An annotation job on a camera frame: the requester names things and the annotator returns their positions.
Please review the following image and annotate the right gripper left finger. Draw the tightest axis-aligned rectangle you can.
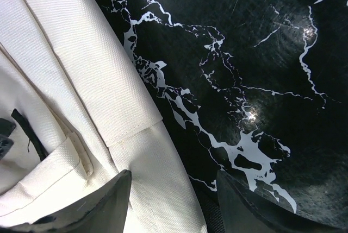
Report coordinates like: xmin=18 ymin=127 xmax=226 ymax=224
xmin=1 ymin=170 xmax=132 ymax=233

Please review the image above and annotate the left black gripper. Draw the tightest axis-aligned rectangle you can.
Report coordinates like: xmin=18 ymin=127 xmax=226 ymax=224
xmin=0 ymin=118 xmax=16 ymax=159

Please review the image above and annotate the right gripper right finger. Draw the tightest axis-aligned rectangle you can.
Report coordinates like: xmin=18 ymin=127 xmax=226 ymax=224
xmin=216 ymin=171 xmax=347 ymax=233

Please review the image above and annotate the beige canvas backpack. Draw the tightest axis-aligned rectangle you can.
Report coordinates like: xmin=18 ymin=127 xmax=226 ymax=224
xmin=1 ymin=0 xmax=223 ymax=232

